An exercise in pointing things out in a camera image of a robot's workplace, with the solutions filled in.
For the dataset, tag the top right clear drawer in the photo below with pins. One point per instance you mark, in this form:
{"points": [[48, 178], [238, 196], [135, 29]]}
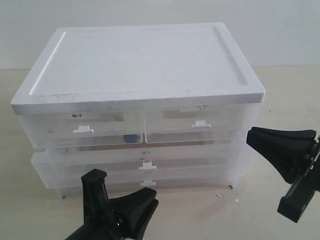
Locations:
{"points": [[224, 122]]}

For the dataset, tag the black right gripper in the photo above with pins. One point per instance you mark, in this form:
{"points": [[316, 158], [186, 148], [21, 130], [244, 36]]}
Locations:
{"points": [[296, 157]]}

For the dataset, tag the top left clear drawer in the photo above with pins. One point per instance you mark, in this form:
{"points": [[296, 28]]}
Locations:
{"points": [[80, 129]]}

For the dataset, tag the wide clear drawer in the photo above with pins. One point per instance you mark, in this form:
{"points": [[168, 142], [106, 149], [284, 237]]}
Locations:
{"points": [[128, 181], [67, 163]]}

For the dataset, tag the white translucent drawer cabinet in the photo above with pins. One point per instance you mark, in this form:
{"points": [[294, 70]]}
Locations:
{"points": [[141, 68]]}

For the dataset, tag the key bunch with blue fob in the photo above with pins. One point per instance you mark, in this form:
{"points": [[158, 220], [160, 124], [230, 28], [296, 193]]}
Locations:
{"points": [[131, 138]]}

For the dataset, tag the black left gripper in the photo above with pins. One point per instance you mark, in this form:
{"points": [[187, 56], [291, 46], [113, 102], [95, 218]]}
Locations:
{"points": [[132, 211]]}

